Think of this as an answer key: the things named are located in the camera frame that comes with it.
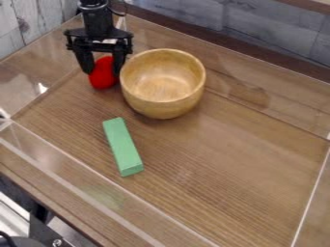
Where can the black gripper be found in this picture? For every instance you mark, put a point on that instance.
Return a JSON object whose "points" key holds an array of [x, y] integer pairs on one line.
{"points": [[115, 42]]}

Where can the red plush fruit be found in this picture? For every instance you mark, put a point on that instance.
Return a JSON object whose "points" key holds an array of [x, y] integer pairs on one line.
{"points": [[103, 77]]}

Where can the wooden bowl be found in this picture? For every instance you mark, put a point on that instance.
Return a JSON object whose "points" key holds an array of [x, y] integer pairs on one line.
{"points": [[161, 82]]}

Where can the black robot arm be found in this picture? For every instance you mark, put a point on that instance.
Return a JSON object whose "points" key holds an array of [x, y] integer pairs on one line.
{"points": [[97, 17]]}

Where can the green rectangular block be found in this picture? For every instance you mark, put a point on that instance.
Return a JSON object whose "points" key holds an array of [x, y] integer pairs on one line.
{"points": [[125, 154]]}

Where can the clear acrylic corner bracket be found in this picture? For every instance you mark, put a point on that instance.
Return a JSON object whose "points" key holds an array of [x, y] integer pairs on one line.
{"points": [[121, 23]]}

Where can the clear acrylic tray wall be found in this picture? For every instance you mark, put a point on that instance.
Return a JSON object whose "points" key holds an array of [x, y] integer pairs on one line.
{"points": [[236, 173]]}

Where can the black table clamp mount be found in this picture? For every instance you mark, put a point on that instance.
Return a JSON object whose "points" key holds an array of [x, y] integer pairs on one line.
{"points": [[29, 233]]}

